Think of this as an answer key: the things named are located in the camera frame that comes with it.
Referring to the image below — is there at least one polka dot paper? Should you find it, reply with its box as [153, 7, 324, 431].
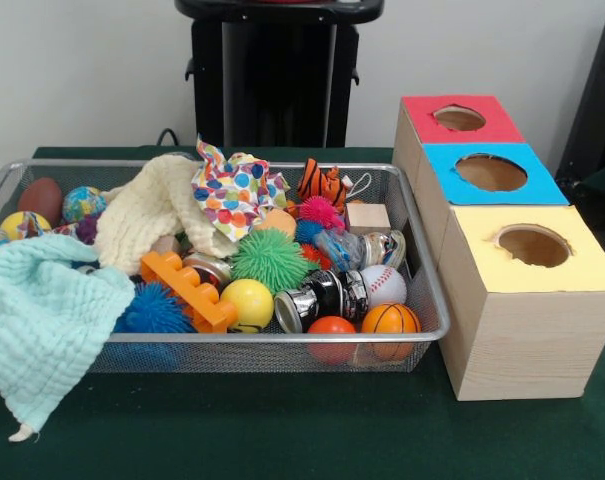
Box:
[190, 133, 291, 242]

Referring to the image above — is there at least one clear mesh bin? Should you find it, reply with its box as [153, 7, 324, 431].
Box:
[0, 158, 452, 374]

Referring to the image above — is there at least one green spiky ball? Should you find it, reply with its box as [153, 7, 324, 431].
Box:
[230, 227, 314, 295]

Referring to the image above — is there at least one yellow smiley ball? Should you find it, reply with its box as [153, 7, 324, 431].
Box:
[220, 278, 275, 334]

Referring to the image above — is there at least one red orange ball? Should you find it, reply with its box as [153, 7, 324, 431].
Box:
[307, 315, 358, 364]

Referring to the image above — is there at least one white baseball toy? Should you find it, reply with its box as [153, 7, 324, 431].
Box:
[359, 264, 408, 309]

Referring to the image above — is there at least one orange basketball toy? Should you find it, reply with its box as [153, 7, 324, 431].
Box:
[361, 302, 422, 360]

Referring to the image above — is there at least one orange toy brick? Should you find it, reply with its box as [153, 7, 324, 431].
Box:
[140, 250, 239, 334]

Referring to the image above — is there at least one cream waffle cloth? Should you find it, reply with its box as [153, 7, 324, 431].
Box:
[94, 153, 241, 275]

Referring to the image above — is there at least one blue spiky ball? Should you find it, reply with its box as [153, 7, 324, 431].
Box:
[114, 280, 198, 334]

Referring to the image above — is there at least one dark green table cloth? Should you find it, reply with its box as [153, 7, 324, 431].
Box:
[0, 144, 605, 480]

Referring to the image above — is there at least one mint green cloth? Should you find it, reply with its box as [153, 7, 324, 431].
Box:
[0, 233, 137, 442]

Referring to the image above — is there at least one side table green cloth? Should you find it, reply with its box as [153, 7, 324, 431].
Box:
[561, 158, 605, 201]

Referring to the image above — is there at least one black floor stand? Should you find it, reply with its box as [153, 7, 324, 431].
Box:
[555, 8, 605, 186]

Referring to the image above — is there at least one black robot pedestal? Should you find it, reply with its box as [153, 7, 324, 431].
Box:
[174, 0, 386, 149]

